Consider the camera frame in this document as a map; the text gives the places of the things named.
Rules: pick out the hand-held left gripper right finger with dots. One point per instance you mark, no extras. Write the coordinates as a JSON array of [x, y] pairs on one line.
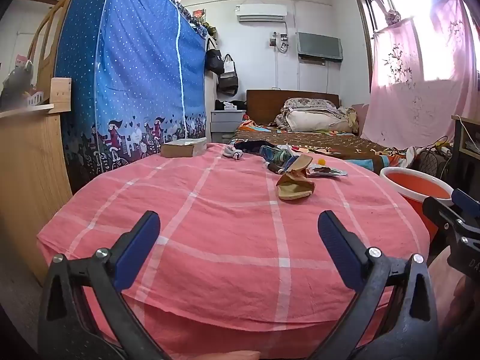
[[337, 247]]

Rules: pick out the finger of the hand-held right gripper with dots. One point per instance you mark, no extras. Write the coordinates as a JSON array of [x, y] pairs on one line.
[[437, 210], [463, 198]]

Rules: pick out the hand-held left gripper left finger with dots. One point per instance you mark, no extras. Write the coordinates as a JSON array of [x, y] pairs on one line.
[[138, 247]]

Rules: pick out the orange bucket with white rim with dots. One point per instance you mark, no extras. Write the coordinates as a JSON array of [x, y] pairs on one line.
[[416, 187]]

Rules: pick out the silver foil wrapper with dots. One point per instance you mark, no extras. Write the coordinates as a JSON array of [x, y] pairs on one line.
[[326, 172]]

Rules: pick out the tan paper sleeve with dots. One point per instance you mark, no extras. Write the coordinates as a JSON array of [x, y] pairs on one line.
[[302, 162]]

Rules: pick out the dark tube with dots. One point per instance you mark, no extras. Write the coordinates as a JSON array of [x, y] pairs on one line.
[[275, 168]]

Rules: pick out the blue green packet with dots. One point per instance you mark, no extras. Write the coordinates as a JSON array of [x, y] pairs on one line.
[[273, 154]]

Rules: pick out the black plastic bag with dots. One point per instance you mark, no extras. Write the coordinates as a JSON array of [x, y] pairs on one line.
[[255, 145]]

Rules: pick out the person's right hand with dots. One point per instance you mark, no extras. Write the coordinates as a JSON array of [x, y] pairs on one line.
[[467, 315]]

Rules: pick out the person's left hand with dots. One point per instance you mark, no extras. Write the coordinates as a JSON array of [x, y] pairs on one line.
[[232, 356]]

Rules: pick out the black quilted case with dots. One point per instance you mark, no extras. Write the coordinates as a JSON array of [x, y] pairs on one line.
[[431, 165]]

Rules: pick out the stack of papers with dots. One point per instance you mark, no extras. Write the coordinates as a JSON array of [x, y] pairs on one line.
[[472, 147]]

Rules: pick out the dark desk with wooden shelf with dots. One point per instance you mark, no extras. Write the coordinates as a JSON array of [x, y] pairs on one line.
[[459, 146]]

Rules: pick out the white power strip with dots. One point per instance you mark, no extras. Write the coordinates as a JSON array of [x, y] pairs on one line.
[[444, 149]]

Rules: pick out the pink checked blanket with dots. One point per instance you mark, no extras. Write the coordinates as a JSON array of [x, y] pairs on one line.
[[225, 232]]

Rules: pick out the colourful patterned bed quilt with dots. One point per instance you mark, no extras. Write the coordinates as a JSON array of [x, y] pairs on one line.
[[337, 144]]

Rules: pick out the flat cardboard box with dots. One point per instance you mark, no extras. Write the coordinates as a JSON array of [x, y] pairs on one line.
[[183, 149]]

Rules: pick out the pink embroidered hanging sheet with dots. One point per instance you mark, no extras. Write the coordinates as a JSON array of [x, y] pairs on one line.
[[412, 93]]

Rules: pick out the pale yellow cloth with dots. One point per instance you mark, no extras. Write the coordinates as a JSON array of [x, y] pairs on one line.
[[350, 118]]

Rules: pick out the cream pillow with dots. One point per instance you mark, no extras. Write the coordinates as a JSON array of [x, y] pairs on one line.
[[311, 122]]

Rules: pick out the wooden cabinet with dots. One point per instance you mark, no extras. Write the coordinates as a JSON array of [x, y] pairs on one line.
[[26, 176]]

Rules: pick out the small white bin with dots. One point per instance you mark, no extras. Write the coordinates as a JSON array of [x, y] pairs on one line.
[[227, 138]]

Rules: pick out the floral pillow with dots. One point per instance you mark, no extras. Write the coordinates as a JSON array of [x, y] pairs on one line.
[[311, 104]]

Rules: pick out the grey nightstand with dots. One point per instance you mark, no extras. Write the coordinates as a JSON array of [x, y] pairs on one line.
[[227, 123]]

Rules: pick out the brown wooden headboard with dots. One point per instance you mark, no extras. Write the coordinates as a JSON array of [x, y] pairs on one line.
[[266, 107]]

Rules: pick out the white tissue box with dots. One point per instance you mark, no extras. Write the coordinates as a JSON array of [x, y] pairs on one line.
[[229, 106]]

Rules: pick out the small wooden board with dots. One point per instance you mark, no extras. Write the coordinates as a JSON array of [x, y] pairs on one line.
[[60, 93]]

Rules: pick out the small white basket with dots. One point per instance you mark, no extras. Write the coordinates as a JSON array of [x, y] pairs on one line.
[[34, 99]]

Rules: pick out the blue dotted fabric wardrobe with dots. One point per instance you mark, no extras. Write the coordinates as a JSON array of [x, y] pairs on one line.
[[131, 63]]

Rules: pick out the grey black tote bag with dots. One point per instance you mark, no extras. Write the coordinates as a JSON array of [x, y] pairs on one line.
[[228, 82]]

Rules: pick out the black handbag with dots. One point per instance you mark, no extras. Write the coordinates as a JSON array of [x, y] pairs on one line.
[[214, 62]]

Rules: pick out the grey rounded ornament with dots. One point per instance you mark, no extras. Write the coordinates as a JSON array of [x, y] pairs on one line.
[[15, 86]]

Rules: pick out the green clutter heap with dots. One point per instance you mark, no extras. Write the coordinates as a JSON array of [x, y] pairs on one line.
[[210, 30]]

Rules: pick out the red picture card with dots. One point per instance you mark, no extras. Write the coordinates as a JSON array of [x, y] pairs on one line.
[[198, 15]]

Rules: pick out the white air conditioner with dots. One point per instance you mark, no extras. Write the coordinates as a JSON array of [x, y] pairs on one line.
[[261, 12]]

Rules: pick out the wall mounted television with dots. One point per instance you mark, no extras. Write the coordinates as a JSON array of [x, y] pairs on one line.
[[319, 46]]

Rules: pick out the wall outlet with plugs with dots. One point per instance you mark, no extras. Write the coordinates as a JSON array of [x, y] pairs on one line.
[[279, 41]]

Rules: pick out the wooden shelf frame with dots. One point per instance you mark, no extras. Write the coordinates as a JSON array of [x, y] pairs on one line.
[[45, 37]]

